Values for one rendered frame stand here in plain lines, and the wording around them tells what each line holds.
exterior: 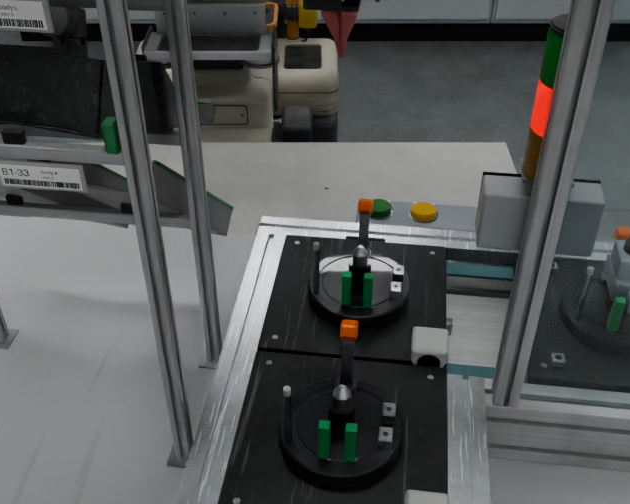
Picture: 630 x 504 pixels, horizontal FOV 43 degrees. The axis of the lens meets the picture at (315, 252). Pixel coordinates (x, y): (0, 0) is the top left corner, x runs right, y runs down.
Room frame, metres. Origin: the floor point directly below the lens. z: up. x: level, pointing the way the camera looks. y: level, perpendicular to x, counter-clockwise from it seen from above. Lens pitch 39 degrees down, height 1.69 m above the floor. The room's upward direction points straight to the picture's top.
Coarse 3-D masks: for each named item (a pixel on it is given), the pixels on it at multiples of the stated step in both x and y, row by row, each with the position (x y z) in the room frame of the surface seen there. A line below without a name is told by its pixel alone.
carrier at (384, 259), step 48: (288, 240) 0.94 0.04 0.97; (336, 240) 0.94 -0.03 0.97; (288, 288) 0.83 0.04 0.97; (336, 288) 0.80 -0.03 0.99; (384, 288) 0.80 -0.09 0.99; (432, 288) 0.83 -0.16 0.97; (288, 336) 0.73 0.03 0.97; (336, 336) 0.73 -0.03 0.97; (384, 336) 0.73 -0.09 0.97; (432, 336) 0.71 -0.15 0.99
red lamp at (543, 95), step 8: (544, 88) 0.66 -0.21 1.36; (536, 96) 0.67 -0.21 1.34; (544, 96) 0.66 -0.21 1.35; (536, 104) 0.67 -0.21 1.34; (544, 104) 0.66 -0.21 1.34; (536, 112) 0.67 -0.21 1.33; (544, 112) 0.66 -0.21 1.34; (536, 120) 0.66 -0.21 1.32; (544, 120) 0.66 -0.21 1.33; (536, 128) 0.66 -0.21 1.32; (544, 128) 0.65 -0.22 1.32
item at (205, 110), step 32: (0, 64) 0.72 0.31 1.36; (32, 64) 0.71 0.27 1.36; (64, 64) 0.70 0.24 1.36; (96, 64) 0.69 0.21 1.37; (160, 64) 0.79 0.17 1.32; (0, 96) 0.71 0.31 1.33; (32, 96) 0.70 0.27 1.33; (64, 96) 0.69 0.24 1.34; (96, 96) 0.68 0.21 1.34; (160, 96) 0.78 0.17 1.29; (64, 128) 0.68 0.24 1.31; (96, 128) 0.67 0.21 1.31; (160, 128) 0.77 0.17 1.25
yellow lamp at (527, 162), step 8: (528, 136) 0.67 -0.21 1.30; (536, 136) 0.66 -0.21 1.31; (528, 144) 0.67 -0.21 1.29; (536, 144) 0.66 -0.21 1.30; (528, 152) 0.67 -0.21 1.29; (536, 152) 0.66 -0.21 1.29; (528, 160) 0.66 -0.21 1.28; (536, 160) 0.66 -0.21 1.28; (528, 168) 0.66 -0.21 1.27; (536, 168) 0.65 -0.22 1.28; (528, 176) 0.66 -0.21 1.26
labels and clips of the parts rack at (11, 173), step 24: (0, 0) 0.63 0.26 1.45; (24, 0) 0.63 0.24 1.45; (0, 24) 0.63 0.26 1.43; (24, 24) 0.63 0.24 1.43; (48, 24) 0.63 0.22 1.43; (120, 144) 0.63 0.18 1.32; (0, 168) 0.64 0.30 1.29; (24, 168) 0.63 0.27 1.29; (48, 168) 0.63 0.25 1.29; (72, 168) 0.63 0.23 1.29; (48, 216) 0.82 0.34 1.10; (72, 216) 0.81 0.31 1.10; (96, 216) 0.81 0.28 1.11; (120, 216) 0.80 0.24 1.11; (168, 216) 0.80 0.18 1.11
